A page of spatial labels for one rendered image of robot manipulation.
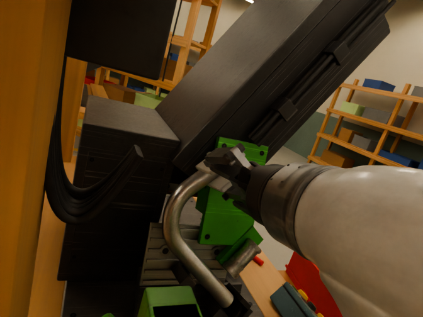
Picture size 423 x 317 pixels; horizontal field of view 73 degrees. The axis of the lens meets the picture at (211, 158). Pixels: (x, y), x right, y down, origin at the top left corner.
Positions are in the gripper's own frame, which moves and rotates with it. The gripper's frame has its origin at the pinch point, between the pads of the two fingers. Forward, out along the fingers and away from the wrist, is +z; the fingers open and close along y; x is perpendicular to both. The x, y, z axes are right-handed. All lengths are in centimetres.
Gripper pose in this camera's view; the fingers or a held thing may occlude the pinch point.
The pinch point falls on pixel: (214, 173)
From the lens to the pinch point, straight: 50.0
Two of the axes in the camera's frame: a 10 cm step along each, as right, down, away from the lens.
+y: -4.9, -8.1, -3.0
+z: -4.0, -1.0, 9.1
